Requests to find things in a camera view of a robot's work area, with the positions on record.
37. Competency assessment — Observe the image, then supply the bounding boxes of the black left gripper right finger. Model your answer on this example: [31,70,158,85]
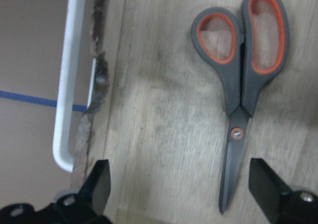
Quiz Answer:
[248,158,296,224]

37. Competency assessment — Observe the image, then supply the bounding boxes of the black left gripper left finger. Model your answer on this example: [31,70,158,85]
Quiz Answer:
[79,159,111,215]

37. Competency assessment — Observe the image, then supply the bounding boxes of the wooden drawer with white handle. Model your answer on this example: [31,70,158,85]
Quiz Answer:
[53,0,318,224]

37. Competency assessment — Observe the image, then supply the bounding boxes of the grey orange scissors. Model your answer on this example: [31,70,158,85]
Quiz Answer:
[191,0,289,214]

